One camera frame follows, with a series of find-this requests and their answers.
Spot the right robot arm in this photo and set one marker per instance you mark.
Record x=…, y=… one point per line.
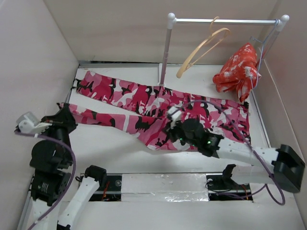
x=263, y=165

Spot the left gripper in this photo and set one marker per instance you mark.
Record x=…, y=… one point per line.
x=64, y=117

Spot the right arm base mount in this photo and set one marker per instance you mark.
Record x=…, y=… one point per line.
x=221, y=187

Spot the pink camouflage trousers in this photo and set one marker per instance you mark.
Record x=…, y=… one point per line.
x=147, y=108

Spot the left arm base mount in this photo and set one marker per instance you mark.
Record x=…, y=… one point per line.
x=109, y=184

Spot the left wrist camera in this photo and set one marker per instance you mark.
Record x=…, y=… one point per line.
x=28, y=123

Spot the silver foil tape strip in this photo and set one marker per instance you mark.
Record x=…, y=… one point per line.
x=164, y=187

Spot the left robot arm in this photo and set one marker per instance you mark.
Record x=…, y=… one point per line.
x=59, y=197

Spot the wooden clothes hanger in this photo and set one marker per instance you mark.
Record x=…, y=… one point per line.
x=214, y=39

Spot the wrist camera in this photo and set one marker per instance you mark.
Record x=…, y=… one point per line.
x=174, y=114
x=28, y=123

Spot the white clothes rack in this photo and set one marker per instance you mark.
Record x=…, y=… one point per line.
x=172, y=20

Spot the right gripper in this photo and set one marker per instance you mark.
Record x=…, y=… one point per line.
x=171, y=131

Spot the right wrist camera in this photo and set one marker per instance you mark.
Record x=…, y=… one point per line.
x=174, y=114

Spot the orange white patterned garment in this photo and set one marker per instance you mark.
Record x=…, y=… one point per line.
x=239, y=73

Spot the blue wire hanger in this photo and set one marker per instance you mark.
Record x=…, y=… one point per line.
x=266, y=43

